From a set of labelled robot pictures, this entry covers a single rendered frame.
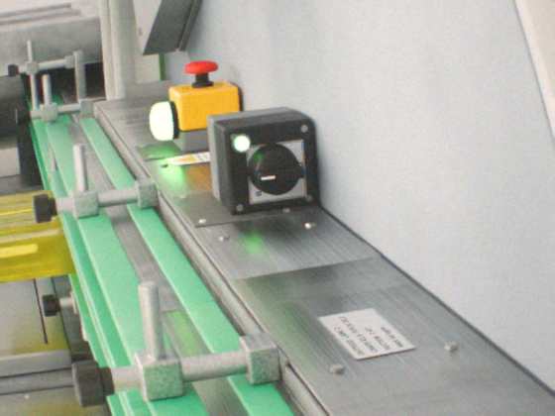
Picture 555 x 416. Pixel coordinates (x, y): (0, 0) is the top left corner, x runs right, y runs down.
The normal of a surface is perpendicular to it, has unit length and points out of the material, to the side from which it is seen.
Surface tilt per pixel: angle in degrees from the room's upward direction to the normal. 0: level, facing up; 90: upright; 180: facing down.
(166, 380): 90
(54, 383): 90
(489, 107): 0
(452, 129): 0
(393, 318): 90
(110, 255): 90
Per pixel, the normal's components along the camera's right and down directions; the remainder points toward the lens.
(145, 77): 0.26, 0.25
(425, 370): -0.07, -0.96
